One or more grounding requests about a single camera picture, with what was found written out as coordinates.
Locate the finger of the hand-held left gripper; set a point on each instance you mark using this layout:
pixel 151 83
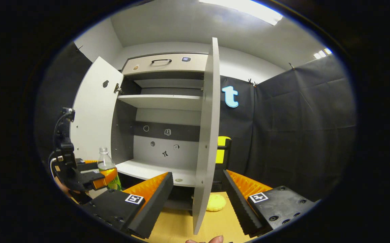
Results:
pixel 87 165
pixel 95 177

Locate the green label plastic bottle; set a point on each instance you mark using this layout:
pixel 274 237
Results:
pixel 105 164

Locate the yellow round sponge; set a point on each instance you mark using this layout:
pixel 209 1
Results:
pixel 215 203

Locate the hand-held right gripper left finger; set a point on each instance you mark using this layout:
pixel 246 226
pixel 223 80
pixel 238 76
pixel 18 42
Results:
pixel 154 202

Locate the white cabinet shelf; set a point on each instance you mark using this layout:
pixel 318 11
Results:
pixel 161 101
pixel 144 170

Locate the long ceiling light panel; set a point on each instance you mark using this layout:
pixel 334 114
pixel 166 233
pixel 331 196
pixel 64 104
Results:
pixel 245 10

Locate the small ceiling light panel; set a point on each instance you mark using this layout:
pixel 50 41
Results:
pixel 322 53

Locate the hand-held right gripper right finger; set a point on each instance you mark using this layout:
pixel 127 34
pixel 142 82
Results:
pixel 240 206

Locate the white cabinet door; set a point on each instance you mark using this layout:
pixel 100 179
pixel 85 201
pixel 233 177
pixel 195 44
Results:
pixel 208 135
pixel 90 118

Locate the metal door hinge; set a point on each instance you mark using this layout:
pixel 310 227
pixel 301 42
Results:
pixel 117 88

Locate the white and grey cabinet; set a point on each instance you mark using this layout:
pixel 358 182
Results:
pixel 154 118

